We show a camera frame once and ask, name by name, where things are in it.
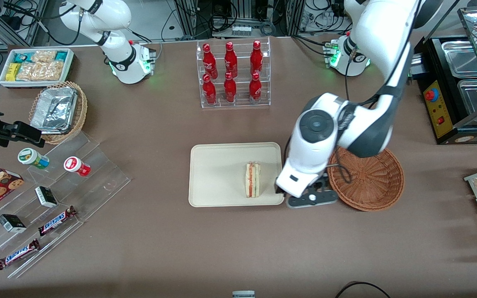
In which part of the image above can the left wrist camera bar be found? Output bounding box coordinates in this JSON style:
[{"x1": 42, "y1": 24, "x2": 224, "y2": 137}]
[{"x1": 287, "y1": 174, "x2": 339, "y2": 208}]

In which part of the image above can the light wicker basket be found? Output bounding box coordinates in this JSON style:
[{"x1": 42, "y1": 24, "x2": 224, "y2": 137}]
[{"x1": 29, "y1": 81, "x2": 88, "y2": 145}]

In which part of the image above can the clear bag of crackers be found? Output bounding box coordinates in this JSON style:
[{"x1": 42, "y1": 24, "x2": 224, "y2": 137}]
[
  {"x1": 15, "y1": 62, "x2": 42, "y2": 82},
  {"x1": 40, "y1": 61, "x2": 66, "y2": 81},
  {"x1": 31, "y1": 50, "x2": 58, "y2": 63}
]

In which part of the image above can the triangular sandwich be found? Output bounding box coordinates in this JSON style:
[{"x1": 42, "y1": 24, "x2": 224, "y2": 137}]
[{"x1": 245, "y1": 162, "x2": 261, "y2": 198}]

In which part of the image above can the Snickers chocolate bar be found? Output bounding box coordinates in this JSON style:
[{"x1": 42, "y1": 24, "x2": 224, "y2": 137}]
[
  {"x1": 0, "y1": 239, "x2": 41, "y2": 270},
  {"x1": 38, "y1": 206, "x2": 77, "y2": 236}
]

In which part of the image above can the brown round wicker basket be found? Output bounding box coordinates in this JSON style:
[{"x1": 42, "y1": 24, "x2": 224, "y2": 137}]
[{"x1": 327, "y1": 145, "x2": 405, "y2": 212}]

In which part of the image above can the yellow snack packet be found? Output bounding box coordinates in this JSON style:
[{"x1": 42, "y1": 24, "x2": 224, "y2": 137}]
[{"x1": 5, "y1": 63, "x2": 22, "y2": 82}]

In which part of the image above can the black food warmer appliance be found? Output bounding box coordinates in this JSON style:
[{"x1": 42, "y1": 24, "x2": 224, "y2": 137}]
[{"x1": 408, "y1": 35, "x2": 477, "y2": 145}]

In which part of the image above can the black looped cable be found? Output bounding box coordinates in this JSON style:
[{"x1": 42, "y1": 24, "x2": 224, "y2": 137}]
[{"x1": 335, "y1": 281, "x2": 392, "y2": 298}]

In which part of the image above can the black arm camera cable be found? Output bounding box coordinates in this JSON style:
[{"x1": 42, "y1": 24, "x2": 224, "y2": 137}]
[{"x1": 326, "y1": 163, "x2": 353, "y2": 185}]

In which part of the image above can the small dark green box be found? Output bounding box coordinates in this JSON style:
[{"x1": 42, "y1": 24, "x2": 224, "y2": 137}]
[
  {"x1": 0, "y1": 214, "x2": 27, "y2": 233},
  {"x1": 35, "y1": 186, "x2": 58, "y2": 208}
]

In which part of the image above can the cream rectangular tray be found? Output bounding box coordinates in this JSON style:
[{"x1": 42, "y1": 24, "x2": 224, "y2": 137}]
[{"x1": 188, "y1": 142, "x2": 285, "y2": 207}]

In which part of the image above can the red lidded small jar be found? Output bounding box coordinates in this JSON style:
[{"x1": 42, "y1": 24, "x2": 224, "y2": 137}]
[{"x1": 64, "y1": 156, "x2": 91, "y2": 177}]

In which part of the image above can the clear acrylic bottle rack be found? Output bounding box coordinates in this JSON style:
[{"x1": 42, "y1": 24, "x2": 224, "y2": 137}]
[{"x1": 196, "y1": 36, "x2": 272, "y2": 109}]

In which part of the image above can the red cola bottle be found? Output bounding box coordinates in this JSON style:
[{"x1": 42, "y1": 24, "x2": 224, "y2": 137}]
[
  {"x1": 224, "y1": 72, "x2": 237, "y2": 103},
  {"x1": 249, "y1": 72, "x2": 263, "y2": 103},
  {"x1": 202, "y1": 74, "x2": 217, "y2": 106},
  {"x1": 250, "y1": 40, "x2": 264, "y2": 76},
  {"x1": 224, "y1": 41, "x2": 239, "y2": 78},
  {"x1": 202, "y1": 43, "x2": 218, "y2": 79}
]

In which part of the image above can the white plastic tub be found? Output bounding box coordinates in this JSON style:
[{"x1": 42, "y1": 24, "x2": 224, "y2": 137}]
[{"x1": 0, "y1": 48, "x2": 75, "y2": 89}]

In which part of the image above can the clear acrylic stepped stand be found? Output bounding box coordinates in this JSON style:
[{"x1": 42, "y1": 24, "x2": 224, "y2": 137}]
[{"x1": 0, "y1": 130, "x2": 131, "y2": 279}]

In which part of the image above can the silver foil container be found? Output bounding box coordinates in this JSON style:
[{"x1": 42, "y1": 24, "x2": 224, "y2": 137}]
[{"x1": 30, "y1": 87, "x2": 78, "y2": 135}]

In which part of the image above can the green lidded small jar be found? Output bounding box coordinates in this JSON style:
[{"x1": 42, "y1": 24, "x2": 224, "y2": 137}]
[{"x1": 18, "y1": 148, "x2": 50, "y2": 170}]

